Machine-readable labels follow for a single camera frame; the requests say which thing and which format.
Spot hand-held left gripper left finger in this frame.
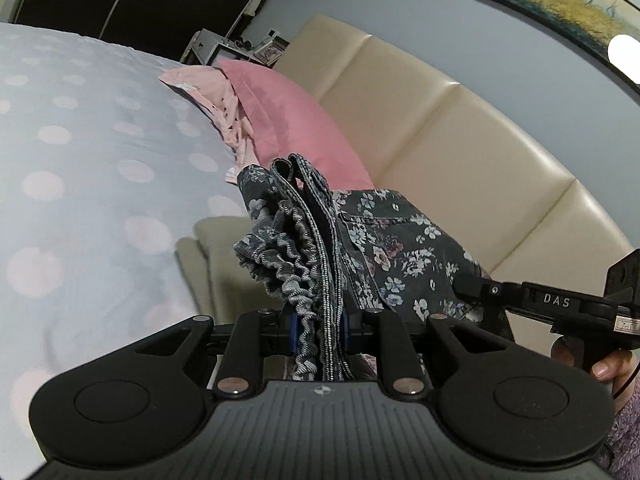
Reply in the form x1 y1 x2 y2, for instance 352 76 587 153
144 309 302 397

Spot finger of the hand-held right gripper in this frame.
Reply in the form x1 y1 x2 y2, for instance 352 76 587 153
452 272 524 312

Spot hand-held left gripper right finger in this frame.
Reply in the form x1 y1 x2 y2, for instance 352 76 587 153
342 309 482 397

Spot dark floral pants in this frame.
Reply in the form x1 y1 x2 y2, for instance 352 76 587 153
232 152 516 382

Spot person's right forearm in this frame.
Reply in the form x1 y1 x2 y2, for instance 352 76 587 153
594 367 640 478

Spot person's right hand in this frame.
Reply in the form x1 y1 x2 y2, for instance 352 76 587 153
552 339 639 387

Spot khaki folded cloth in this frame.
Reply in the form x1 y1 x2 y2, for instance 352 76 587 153
175 217 288 343

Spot beige padded headboard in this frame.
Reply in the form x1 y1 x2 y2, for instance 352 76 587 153
274 14 632 291

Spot pink pillow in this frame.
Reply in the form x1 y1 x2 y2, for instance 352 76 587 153
215 57 376 192

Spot polka dot bed sheet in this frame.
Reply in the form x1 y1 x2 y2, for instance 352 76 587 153
0 21 251 466

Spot light pink garment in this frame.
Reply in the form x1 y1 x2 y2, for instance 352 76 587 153
158 66 261 186

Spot bright round lamp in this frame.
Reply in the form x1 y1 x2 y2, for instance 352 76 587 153
606 33 640 80

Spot small framed picture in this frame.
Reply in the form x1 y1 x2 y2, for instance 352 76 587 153
251 27 291 67

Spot grey storage box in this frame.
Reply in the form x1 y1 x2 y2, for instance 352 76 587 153
179 29 243 65

